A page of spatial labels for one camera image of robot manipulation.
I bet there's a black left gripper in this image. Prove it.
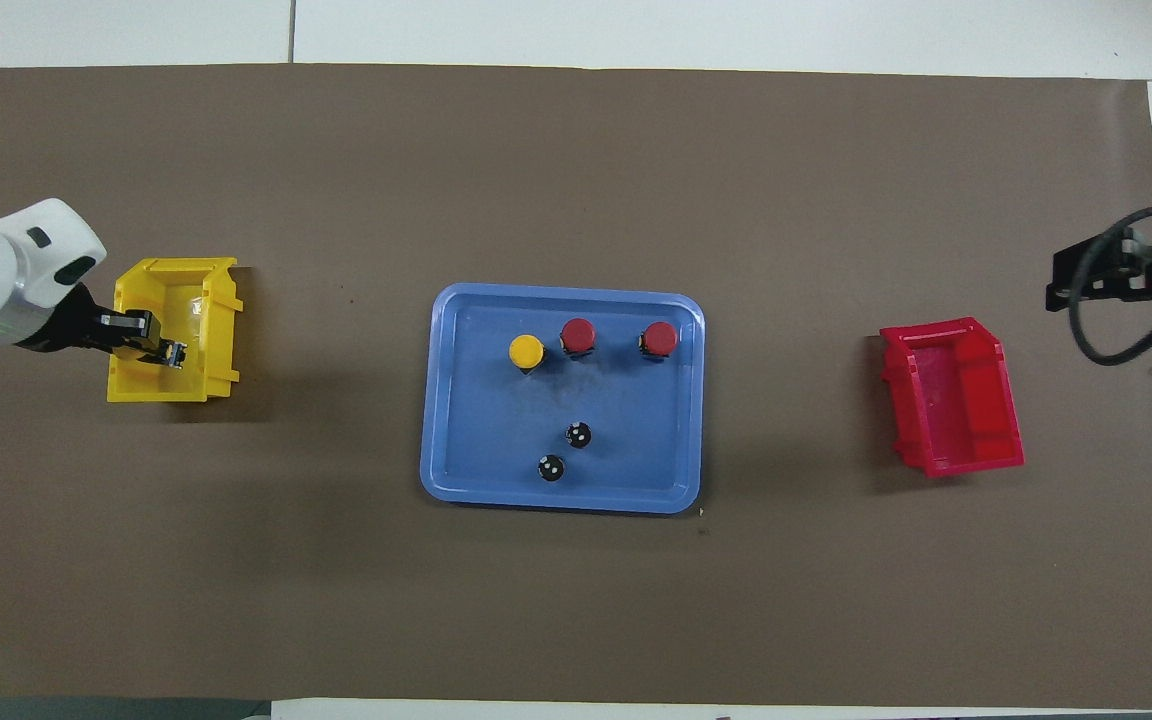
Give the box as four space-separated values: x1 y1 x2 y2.
14 283 169 371

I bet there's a red push button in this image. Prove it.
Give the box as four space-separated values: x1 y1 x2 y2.
638 321 680 363
558 317 598 361

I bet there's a red plastic bin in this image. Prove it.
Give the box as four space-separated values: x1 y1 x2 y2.
878 317 1026 479

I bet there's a brown table mat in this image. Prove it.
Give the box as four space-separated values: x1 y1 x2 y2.
0 63 1152 709

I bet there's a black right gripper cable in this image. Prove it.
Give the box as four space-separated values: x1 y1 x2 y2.
1068 204 1152 367

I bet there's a yellow plastic bin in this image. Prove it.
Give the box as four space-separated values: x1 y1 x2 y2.
106 257 243 404

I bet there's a blue plastic tray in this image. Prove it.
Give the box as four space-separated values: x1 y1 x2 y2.
419 283 706 515

